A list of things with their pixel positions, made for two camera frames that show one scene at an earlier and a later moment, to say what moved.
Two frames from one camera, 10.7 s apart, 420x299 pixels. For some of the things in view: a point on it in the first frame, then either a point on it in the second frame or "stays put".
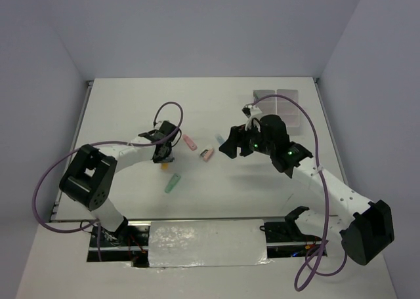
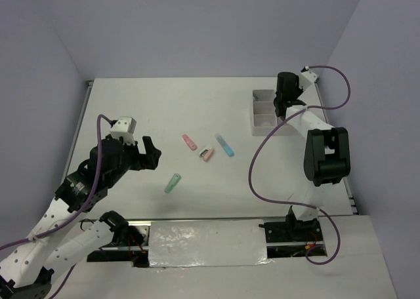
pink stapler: (207, 153) stays put
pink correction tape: (192, 146) stays put
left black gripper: (167, 158) → (151, 158)
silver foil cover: (174, 244) stays put
